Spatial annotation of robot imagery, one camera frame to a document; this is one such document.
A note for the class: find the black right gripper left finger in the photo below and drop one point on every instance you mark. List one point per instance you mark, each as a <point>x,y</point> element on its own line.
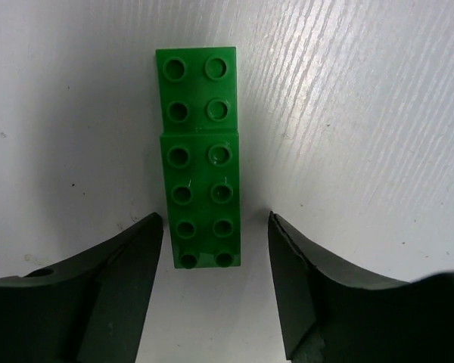
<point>90,307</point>

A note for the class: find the long green lego plate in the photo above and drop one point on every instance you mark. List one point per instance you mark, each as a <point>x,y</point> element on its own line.
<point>200,155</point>

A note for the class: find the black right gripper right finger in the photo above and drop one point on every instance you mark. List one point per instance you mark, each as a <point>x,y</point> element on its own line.
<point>331,310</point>

